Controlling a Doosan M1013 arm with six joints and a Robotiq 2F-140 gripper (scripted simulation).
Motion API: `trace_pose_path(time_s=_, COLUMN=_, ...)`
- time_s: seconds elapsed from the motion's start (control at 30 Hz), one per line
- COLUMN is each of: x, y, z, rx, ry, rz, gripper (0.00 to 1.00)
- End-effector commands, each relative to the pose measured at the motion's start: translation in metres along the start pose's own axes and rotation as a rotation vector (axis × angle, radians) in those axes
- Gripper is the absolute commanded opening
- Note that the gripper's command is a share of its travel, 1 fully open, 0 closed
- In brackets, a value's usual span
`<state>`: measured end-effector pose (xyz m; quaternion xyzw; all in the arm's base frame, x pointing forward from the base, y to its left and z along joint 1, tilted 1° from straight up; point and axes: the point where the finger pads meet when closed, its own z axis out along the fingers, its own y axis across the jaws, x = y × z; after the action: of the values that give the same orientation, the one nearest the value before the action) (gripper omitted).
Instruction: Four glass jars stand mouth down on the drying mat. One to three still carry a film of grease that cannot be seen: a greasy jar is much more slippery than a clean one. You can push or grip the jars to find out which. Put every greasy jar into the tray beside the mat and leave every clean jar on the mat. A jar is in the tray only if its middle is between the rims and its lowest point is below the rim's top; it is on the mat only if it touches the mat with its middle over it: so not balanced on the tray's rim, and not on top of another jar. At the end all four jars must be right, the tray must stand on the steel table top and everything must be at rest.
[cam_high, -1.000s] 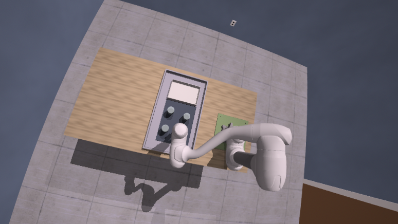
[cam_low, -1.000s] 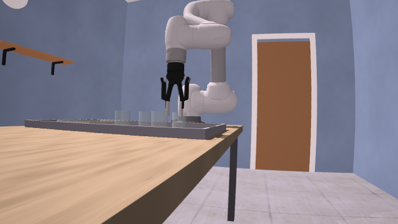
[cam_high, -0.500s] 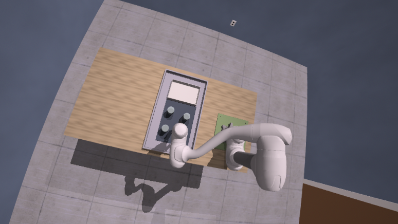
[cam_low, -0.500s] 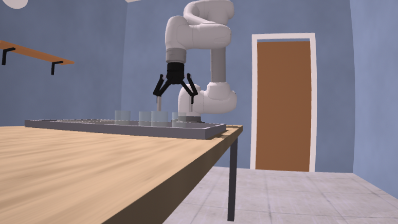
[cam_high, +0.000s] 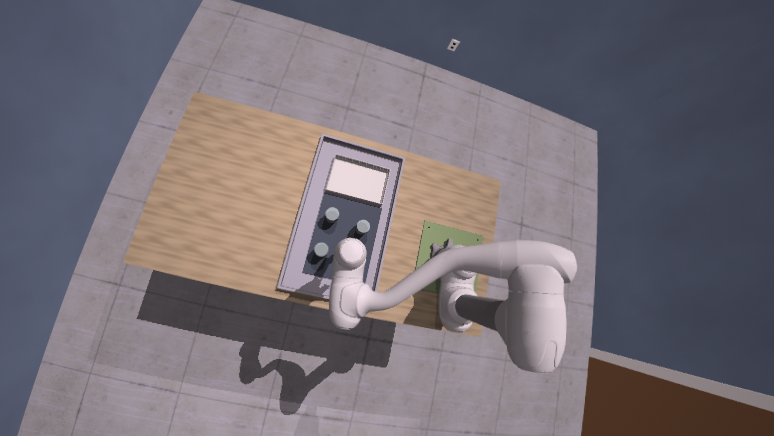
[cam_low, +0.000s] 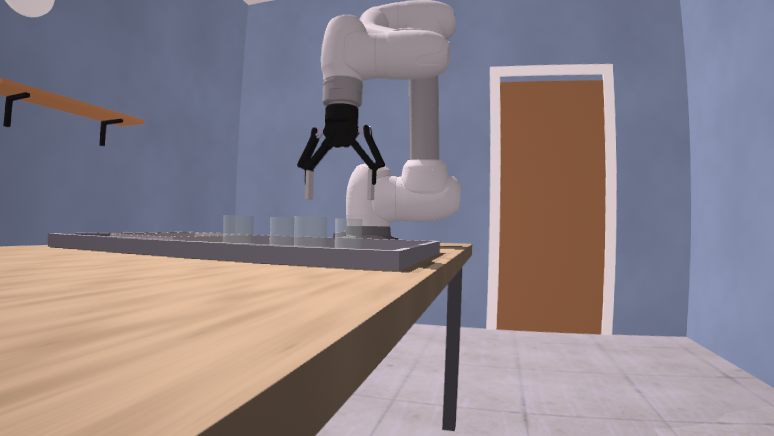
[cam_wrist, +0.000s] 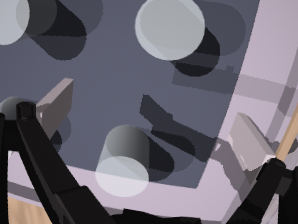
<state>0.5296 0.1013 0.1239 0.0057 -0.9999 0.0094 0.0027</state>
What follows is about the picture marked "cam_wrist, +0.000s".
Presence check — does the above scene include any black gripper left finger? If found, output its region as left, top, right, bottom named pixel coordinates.
left=0, top=78, right=117, bottom=224

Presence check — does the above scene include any pale grey cylinder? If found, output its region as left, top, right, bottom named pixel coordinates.
left=0, top=0, right=57, bottom=45
left=135, top=0, right=205, bottom=60
left=95, top=125, right=149, bottom=197
left=0, top=97, right=26, bottom=159

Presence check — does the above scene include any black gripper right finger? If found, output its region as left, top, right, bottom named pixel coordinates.
left=226, top=112, right=298, bottom=224

